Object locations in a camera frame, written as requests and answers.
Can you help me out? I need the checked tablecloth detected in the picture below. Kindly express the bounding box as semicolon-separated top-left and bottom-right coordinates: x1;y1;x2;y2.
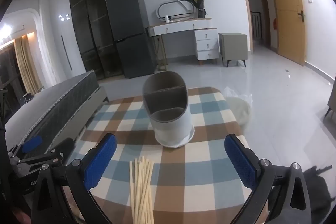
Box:
63;87;252;224

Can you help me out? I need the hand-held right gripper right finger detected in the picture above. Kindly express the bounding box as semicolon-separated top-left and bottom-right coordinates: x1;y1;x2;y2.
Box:
224;134;311;224

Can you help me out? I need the wooden door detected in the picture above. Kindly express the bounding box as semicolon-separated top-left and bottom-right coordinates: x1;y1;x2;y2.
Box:
267;0;307;66

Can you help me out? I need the oval mirror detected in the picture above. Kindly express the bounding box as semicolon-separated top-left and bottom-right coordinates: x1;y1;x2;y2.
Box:
157;0;198;24

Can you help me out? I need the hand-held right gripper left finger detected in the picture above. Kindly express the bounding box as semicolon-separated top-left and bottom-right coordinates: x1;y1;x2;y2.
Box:
31;133;118;224

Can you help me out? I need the white wardrobe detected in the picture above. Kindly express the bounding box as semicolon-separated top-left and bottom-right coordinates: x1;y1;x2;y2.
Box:
49;0;87;89

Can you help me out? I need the wooden stool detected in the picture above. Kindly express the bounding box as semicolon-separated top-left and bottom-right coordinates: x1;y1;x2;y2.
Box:
155;35;168;69

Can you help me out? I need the grey white utensil holder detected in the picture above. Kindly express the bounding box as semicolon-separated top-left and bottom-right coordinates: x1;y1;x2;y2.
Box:
142;71;195;148

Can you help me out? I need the grey furniture piece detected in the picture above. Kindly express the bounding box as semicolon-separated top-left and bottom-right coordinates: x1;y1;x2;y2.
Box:
324;82;336;118

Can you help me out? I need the white dressing table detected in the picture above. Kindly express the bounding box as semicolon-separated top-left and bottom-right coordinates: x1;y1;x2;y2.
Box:
146;18;219;66

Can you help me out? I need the grey nightstand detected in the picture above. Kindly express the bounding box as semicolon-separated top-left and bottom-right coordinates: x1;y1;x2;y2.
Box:
218;32;248;67

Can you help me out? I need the dark window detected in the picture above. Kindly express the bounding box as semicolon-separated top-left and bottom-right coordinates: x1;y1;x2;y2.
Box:
0;40;27;98

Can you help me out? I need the pile of wooden chopsticks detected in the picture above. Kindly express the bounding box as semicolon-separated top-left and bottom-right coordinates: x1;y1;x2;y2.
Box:
129;156;155;224

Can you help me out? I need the black bag with plant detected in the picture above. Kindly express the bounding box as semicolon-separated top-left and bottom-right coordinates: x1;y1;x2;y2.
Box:
188;0;206;18

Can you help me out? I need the grey quilted bed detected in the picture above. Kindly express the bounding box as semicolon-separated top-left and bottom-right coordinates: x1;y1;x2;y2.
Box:
5;70;109;161

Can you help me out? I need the white plastic bag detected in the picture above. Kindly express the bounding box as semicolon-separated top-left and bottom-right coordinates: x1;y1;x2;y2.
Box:
224;87;253;126

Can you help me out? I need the dark grey fridge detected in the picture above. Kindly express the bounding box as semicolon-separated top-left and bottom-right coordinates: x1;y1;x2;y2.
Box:
105;0;155;79

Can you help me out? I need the beige curtain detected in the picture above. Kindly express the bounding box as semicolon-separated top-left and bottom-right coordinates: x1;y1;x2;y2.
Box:
14;36;42;94

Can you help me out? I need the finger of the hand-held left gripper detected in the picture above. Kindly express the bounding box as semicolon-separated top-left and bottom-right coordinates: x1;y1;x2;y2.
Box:
10;135;44;160
17;137;74;172

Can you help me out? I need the dark glass cabinet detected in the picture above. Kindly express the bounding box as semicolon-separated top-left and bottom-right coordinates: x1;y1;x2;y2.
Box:
69;0;124;80

